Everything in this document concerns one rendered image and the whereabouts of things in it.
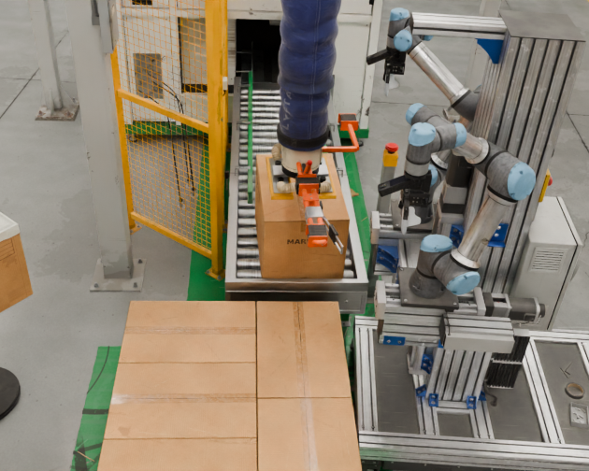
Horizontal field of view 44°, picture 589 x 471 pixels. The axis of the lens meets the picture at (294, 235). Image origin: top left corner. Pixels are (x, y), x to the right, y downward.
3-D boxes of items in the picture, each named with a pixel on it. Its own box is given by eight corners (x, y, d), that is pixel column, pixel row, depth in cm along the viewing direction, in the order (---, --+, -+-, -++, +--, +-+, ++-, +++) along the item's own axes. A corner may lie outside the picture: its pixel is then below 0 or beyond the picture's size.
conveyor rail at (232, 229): (234, 99, 548) (234, 76, 537) (240, 99, 549) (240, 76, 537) (225, 308, 364) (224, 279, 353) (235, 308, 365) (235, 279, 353)
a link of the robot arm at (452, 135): (449, 112, 231) (421, 119, 226) (471, 128, 223) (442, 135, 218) (444, 134, 235) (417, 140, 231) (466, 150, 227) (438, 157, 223)
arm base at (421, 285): (444, 275, 294) (449, 255, 289) (449, 299, 282) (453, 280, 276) (407, 272, 295) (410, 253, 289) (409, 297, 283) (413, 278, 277)
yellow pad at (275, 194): (265, 160, 344) (265, 150, 341) (286, 159, 345) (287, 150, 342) (270, 200, 317) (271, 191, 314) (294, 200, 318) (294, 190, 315)
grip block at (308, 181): (294, 185, 309) (294, 173, 306) (317, 185, 310) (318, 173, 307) (296, 196, 303) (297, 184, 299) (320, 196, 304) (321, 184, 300)
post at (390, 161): (364, 292, 442) (383, 149, 381) (374, 292, 442) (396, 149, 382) (365, 299, 436) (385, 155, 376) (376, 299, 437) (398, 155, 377)
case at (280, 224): (254, 216, 405) (255, 153, 381) (325, 214, 409) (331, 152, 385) (262, 287, 357) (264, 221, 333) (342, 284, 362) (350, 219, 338)
